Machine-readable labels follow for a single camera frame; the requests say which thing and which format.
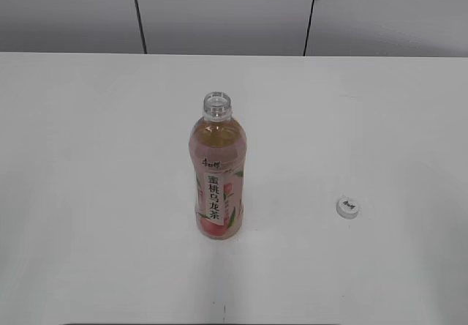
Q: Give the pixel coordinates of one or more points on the peach oolong tea bottle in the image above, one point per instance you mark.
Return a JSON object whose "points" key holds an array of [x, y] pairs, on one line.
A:
{"points": [[217, 147]]}

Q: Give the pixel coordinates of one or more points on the white bottle cap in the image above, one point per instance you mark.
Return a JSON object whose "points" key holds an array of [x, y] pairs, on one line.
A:
{"points": [[347, 207]]}

